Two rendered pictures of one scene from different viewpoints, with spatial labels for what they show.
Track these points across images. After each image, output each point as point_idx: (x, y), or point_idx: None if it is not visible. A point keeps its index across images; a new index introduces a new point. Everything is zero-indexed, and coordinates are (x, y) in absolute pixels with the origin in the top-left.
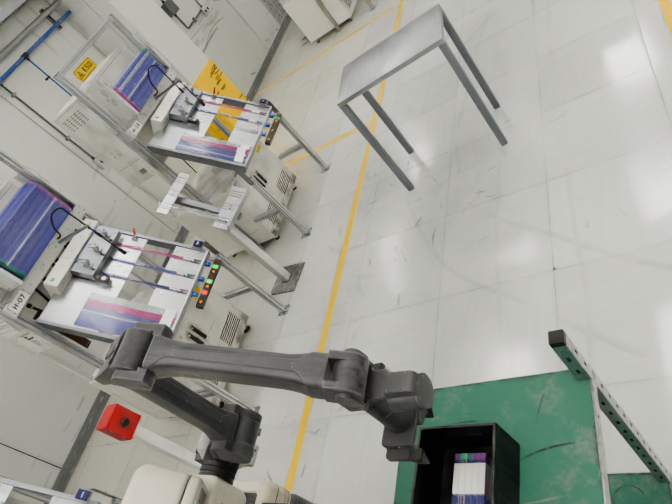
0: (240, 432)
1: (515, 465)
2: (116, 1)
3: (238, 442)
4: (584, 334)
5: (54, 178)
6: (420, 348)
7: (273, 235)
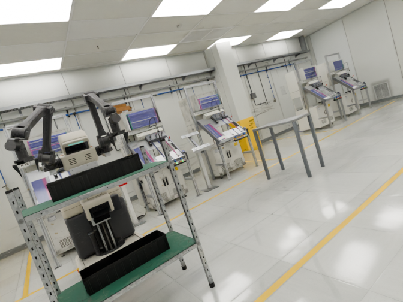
0: (104, 138)
1: (135, 168)
2: (229, 83)
3: (101, 138)
4: (254, 232)
5: (174, 124)
6: (213, 217)
7: (219, 175)
